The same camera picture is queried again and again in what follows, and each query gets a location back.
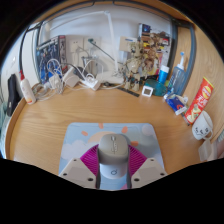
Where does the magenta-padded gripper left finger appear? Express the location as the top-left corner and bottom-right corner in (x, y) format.
(58, 144), (102, 190)

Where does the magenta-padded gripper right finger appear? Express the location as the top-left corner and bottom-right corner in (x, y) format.
(125, 144), (168, 190)

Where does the grey computer mouse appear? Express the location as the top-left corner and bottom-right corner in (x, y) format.
(97, 133), (130, 180)

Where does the light blue printed mouse pad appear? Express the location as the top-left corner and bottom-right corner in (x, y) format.
(59, 122), (165, 191)

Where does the white mug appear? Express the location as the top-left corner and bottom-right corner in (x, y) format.
(191, 110), (214, 141)

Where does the blue packet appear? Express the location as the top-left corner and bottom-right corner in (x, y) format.
(163, 92), (189, 116)

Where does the black ruler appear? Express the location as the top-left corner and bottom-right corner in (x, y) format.
(116, 87), (140, 98)

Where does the teal bowl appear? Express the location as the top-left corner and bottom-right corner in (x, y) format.
(143, 78), (168, 98)

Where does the red yellow chips can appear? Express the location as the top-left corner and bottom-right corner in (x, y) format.
(183, 77), (215, 126)

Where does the white power strip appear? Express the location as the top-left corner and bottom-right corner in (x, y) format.
(79, 77), (102, 92)

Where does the white charger block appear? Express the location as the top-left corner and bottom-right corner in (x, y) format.
(49, 74), (62, 89)

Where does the white power adapter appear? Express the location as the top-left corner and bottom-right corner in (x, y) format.
(62, 67), (79, 88)

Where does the white lotion bottle red pump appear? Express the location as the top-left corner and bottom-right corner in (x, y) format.
(18, 69), (37, 105)

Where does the blue spray bottle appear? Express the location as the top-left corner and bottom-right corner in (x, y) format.
(166, 51), (187, 96)

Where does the blue capped bottle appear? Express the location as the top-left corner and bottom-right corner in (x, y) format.
(157, 64), (170, 84)

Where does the black bag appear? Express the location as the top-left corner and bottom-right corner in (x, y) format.
(7, 73), (22, 117)

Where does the beige robot figure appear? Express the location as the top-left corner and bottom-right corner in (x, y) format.
(121, 40), (151, 93)

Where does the clear glass cup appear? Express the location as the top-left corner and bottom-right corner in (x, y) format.
(81, 55), (99, 78)

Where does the robot model kit box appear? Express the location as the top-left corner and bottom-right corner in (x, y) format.
(35, 34), (67, 84)

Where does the colourful printed poster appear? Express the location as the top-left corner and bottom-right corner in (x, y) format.
(138, 23), (172, 76)

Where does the white desk lamp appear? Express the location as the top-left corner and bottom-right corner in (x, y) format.
(49, 10), (125, 85)

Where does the small white square frame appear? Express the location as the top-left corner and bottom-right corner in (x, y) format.
(141, 85), (154, 98)

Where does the white cable bundle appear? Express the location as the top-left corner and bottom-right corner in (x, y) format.
(31, 58), (98, 101)

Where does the grey metal desk frame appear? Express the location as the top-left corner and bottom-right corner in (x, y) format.
(18, 0), (197, 98)

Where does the dark cable green plug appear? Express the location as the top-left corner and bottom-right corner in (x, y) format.
(88, 38), (116, 62)

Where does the white wall socket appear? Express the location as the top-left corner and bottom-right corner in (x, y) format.
(83, 36), (102, 51)
(68, 37), (84, 53)

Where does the white wall box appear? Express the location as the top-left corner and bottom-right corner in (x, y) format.
(119, 35), (138, 53)

